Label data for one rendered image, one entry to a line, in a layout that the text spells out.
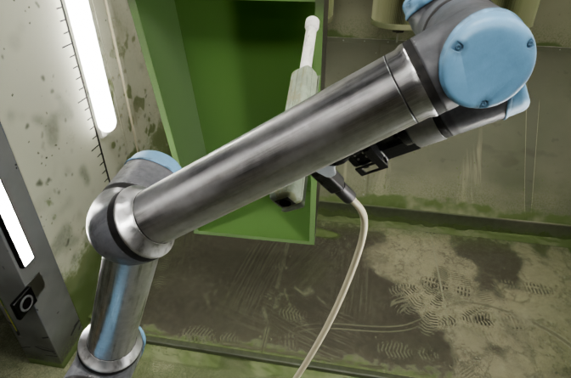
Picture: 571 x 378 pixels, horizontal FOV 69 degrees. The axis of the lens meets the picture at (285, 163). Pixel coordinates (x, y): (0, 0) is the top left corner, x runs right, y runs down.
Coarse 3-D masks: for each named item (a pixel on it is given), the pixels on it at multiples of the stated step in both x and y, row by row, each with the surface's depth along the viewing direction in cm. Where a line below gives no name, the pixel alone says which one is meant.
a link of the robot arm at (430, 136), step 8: (424, 120) 60; (432, 120) 60; (408, 128) 62; (416, 128) 61; (424, 128) 61; (432, 128) 60; (416, 136) 62; (424, 136) 62; (432, 136) 61; (440, 136) 61; (416, 144) 63; (424, 144) 64
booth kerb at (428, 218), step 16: (320, 208) 281; (336, 208) 279; (352, 208) 277; (368, 208) 274; (384, 208) 272; (400, 208) 271; (416, 224) 274; (432, 224) 272; (448, 224) 270; (464, 224) 268; (480, 224) 266; (496, 224) 264; (512, 224) 262; (528, 224) 260; (544, 224) 258; (560, 224) 257
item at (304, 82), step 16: (304, 48) 87; (304, 64) 84; (304, 80) 79; (288, 96) 79; (304, 96) 77; (320, 176) 77; (336, 176) 79; (288, 192) 64; (304, 192) 68; (336, 192) 81; (352, 192) 83; (288, 208) 68
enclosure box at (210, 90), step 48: (144, 0) 137; (192, 0) 160; (240, 0) 158; (288, 0) 120; (144, 48) 137; (192, 48) 175; (240, 48) 172; (288, 48) 169; (192, 96) 189; (240, 96) 188; (192, 144) 194; (288, 240) 200
